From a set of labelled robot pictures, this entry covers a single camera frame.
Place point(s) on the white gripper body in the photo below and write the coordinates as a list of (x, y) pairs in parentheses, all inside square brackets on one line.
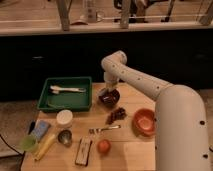
[(110, 80)]

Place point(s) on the dark purple bowl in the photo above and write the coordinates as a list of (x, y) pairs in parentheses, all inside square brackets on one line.
[(110, 99)]

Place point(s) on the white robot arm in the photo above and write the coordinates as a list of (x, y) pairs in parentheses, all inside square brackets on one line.
[(181, 134)]

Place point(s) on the orange bowl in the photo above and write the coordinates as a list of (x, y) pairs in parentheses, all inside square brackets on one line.
[(143, 121)]

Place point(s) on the dark grape bunch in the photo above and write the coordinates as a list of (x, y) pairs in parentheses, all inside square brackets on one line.
[(117, 114)]

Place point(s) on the green plastic tray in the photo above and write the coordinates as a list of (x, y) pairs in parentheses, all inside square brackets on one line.
[(74, 101)]

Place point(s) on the silver fork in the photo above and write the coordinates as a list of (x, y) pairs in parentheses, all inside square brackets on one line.
[(98, 130)]

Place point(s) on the white brush in tray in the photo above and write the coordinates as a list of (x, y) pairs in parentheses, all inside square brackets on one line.
[(58, 89)]

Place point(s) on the orange tomato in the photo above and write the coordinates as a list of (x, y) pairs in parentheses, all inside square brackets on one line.
[(103, 146)]

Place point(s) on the brown rectangular box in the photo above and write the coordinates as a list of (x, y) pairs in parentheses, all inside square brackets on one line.
[(83, 151)]

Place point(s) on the silver metal cup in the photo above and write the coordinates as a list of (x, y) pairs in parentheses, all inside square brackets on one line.
[(65, 137)]

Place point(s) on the blue sponge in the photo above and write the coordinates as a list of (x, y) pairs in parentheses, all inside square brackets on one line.
[(40, 130)]

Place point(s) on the green plastic cup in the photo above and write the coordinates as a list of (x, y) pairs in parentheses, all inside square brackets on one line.
[(29, 143)]

